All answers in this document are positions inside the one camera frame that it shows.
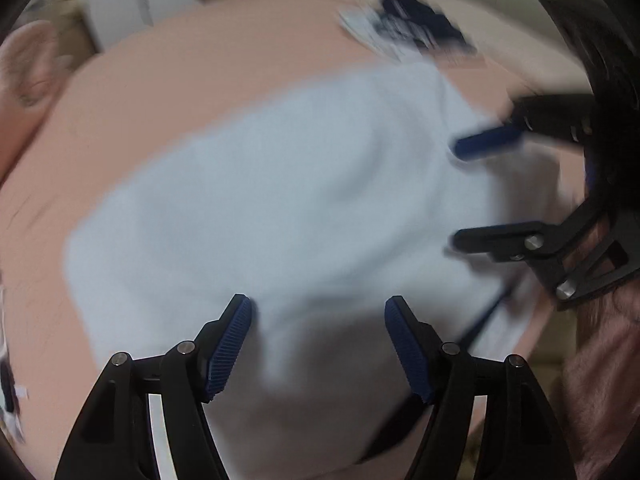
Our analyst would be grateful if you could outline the light blue navy-trimmed t-shirt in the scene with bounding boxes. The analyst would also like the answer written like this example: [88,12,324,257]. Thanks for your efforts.
[65,63,559,479]

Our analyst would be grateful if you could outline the person's right hand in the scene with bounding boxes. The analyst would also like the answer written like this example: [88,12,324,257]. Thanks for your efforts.
[560,228,640,480]

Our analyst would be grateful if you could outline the white patterned cloth at left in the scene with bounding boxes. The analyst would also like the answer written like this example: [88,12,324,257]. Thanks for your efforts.
[0,286,25,445]

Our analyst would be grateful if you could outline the navy shorts with silver stripes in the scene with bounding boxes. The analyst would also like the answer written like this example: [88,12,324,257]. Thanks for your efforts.
[374,0,477,55]

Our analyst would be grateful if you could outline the folded cartoon print pajamas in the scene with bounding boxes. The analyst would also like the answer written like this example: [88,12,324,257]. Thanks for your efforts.
[338,6,424,63]

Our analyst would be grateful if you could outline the pink bed sheet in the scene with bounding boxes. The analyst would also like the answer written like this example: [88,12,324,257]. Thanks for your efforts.
[1,0,588,479]

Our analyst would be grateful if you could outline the rolled pink blanket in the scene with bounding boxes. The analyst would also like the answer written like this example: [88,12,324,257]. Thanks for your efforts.
[0,21,72,179]

